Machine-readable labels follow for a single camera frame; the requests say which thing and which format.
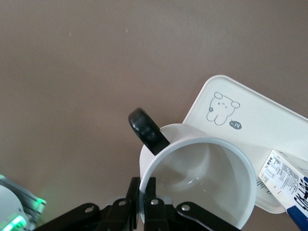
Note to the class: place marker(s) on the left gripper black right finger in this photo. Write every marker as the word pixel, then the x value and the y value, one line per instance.
pixel 156 216

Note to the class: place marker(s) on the cream rabbit print tray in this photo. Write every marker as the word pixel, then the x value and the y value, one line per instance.
pixel 252 115

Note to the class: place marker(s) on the blue white milk carton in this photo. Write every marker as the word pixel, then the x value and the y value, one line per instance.
pixel 286 183

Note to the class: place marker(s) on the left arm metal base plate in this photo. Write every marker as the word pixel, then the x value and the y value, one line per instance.
pixel 32 201

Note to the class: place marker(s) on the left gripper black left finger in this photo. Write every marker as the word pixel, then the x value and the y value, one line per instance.
pixel 120 216

